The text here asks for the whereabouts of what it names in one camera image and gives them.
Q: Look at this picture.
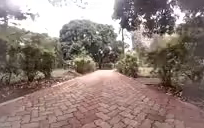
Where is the large round-crowned tree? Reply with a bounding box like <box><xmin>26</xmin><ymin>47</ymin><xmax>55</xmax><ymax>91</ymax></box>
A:
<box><xmin>58</xmin><ymin>18</ymin><xmax>128</xmax><ymax>70</ymax></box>

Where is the row of green bushes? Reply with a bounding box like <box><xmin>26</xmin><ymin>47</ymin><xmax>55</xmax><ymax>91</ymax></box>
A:
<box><xmin>0</xmin><ymin>28</ymin><xmax>63</xmax><ymax>89</ymax></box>
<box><xmin>143</xmin><ymin>24</ymin><xmax>204</xmax><ymax>91</ymax></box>

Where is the pale green bush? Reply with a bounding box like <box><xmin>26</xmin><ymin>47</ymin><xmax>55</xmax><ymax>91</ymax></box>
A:
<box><xmin>71</xmin><ymin>54</ymin><xmax>98</xmax><ymax>75</ymax></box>

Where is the pale grass patch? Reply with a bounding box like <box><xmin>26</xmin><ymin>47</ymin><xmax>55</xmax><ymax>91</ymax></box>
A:
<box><xmin>51</xmin><ymin>68</ymin><xmax>75</xmax><ymax>79</ymax></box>

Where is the bare soil strip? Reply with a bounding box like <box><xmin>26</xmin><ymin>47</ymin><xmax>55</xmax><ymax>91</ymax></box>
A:
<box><xmin>136</xmin><ymin>78</ymin><xmax>204</xmax><ymax>117</ymax></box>
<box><xmin>0</xmin><ymin>71</ymin><xmax>83</xmax><ymax>108</ymax></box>

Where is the red brick path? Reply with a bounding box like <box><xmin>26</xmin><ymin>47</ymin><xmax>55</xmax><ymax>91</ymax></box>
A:
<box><xmin>0</xmin><ymin>69</ymin><xmax>204</xmax><ymax>128</ymax></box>

